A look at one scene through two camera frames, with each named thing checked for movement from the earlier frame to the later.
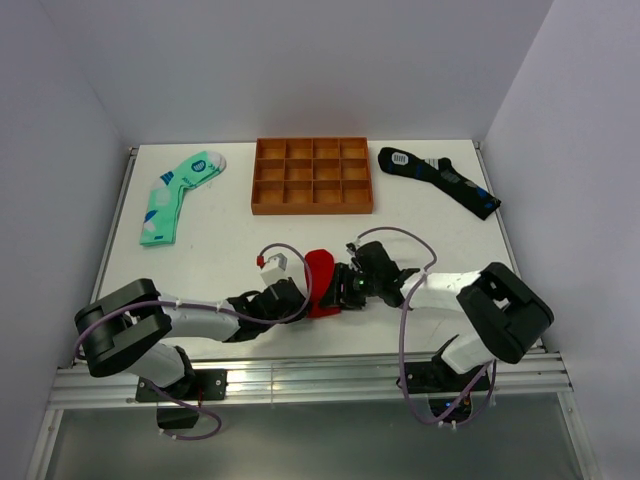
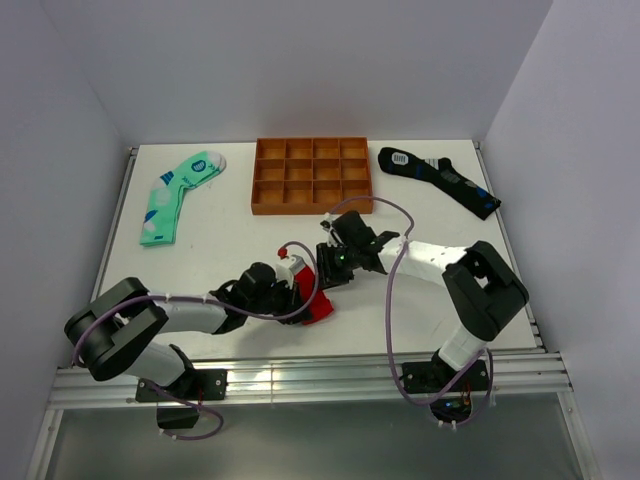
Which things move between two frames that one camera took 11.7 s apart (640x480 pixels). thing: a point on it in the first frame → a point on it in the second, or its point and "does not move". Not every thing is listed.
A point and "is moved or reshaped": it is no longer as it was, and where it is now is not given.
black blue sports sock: (442, 174) does not move
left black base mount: (198, 386) does not move
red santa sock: (321, 264) is moved or reshaped
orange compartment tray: (312, 175) does not move
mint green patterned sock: (159, 221) does not move
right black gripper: (344, 275) → (328, 275)
